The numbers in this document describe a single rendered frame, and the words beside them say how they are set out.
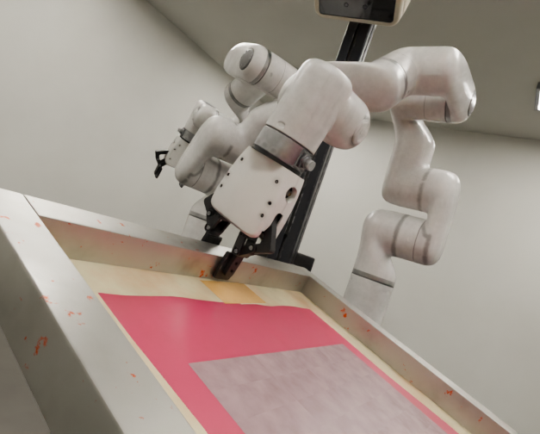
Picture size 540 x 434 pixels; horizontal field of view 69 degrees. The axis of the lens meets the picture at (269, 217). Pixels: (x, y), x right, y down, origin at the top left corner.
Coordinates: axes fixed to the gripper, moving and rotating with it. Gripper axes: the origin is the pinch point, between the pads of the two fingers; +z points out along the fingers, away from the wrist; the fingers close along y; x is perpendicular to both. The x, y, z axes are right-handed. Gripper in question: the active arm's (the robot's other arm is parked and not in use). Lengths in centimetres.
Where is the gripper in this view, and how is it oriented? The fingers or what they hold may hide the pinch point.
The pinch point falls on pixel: (217, 256)
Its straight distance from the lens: 54.5
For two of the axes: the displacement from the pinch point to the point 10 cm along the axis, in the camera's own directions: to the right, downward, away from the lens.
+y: -6.8, -4.9, 5.5
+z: -5.3, 8.4, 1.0
